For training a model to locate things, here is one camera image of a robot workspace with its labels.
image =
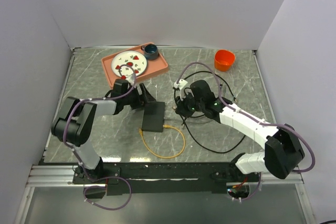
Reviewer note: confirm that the orange plastic cup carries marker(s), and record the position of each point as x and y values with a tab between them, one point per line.
223	60

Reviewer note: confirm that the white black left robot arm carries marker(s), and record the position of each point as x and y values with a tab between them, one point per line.
75	118

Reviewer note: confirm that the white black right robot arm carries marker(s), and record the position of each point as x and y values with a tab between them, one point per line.
281	148

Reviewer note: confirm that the dark blue mug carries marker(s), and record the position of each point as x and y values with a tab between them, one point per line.
150	51

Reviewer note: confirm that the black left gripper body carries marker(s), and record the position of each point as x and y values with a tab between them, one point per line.
134	98

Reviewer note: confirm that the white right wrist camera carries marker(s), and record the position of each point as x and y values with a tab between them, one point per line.
180	86

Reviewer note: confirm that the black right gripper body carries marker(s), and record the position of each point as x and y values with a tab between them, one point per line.
193	105

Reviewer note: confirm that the white plate with strawberries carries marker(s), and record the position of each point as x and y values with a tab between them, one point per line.
129	62

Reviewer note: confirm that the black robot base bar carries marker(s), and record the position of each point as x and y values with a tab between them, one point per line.
164	177

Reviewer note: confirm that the black network switch box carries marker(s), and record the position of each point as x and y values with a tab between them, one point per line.
153	117

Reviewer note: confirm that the pink rectangular tray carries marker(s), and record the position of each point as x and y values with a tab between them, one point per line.
154	68

